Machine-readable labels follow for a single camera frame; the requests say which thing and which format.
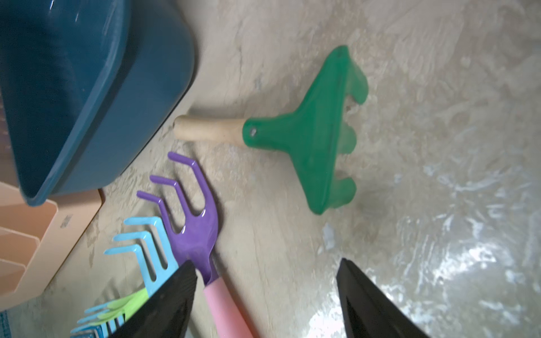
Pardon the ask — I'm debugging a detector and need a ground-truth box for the pink plastic desk organizer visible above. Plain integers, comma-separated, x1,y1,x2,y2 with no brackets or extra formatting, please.
1,183,102,311

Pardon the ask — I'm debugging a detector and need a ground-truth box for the dark teal storage box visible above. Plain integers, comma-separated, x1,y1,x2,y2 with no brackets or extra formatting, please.
1,1,196,206

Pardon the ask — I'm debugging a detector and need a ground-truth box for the purple shovel pink handle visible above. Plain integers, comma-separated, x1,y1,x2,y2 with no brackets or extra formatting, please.
137,152,254,337

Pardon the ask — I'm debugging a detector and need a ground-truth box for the light blue fork rake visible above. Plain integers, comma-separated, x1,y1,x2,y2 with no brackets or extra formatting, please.
70,300,125,337

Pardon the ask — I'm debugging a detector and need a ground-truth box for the dark green rake wooden handle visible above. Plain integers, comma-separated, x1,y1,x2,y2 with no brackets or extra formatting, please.
173,45,369,215

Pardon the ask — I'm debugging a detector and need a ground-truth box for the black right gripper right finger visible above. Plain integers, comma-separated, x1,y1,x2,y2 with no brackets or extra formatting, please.
336,258,428,338

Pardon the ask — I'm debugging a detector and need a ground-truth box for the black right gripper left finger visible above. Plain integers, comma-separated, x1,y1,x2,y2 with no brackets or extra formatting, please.
112,261,197,337

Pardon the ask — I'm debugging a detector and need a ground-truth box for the green trowel wooden handle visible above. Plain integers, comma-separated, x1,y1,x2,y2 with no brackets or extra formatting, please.
97,288,149,325

